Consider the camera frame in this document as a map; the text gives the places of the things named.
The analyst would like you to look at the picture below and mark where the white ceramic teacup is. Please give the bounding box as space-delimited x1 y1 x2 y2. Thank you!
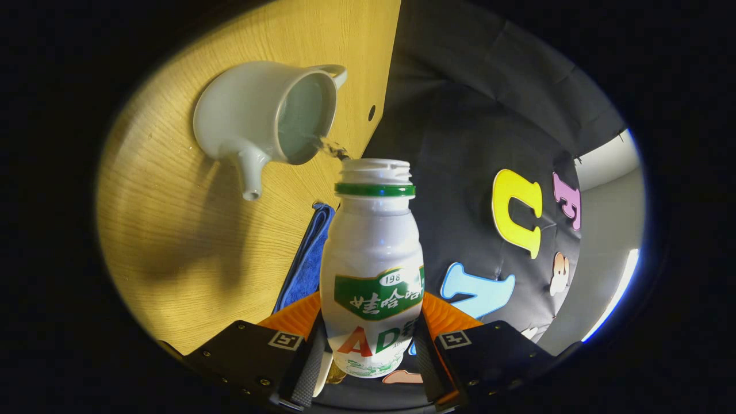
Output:
193 61 348 201

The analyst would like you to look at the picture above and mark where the white water bottle green label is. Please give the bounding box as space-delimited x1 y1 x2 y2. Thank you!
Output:
319 159 426 379

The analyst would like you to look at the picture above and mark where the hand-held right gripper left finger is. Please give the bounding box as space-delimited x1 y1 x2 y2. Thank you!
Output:
183 290 331 410

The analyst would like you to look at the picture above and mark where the blue folded towel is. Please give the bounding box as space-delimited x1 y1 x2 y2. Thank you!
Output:
271 202 336 314

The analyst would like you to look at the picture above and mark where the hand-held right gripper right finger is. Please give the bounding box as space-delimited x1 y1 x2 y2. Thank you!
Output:
411 292 557 410

